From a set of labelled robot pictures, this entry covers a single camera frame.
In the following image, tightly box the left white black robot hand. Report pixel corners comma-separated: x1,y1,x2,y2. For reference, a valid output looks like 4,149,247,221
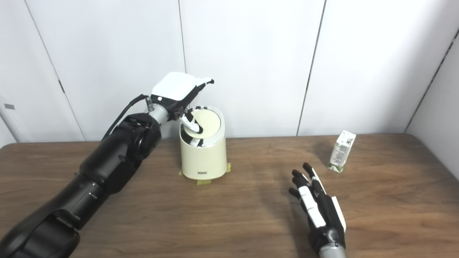
151,72,215,138

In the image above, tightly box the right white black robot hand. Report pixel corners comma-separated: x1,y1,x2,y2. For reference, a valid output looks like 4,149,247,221
289,162,347,251

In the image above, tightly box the white green milk carton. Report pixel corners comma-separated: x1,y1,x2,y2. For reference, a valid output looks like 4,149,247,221
327,130,357,173

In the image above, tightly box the cream-colored bin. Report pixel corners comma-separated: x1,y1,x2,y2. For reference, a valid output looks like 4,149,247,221
179,105,227,180

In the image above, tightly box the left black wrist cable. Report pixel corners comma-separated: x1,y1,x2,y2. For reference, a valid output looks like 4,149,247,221
101,94,155,142

